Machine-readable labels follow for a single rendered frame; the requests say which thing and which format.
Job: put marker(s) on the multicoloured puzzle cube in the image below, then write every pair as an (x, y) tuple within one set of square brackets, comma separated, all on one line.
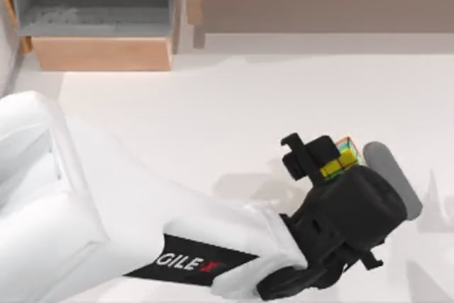
[(345, 159)]

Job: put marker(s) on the closed brown drawer front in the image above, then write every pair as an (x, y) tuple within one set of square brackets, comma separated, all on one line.
[(326, 8)]

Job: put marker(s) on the pale wooden drawer front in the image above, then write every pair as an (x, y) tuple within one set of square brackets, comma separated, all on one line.
[(103, 53)]

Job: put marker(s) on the wooden cupboard side panel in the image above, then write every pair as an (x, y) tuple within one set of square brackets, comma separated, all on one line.
[(10, 8)]

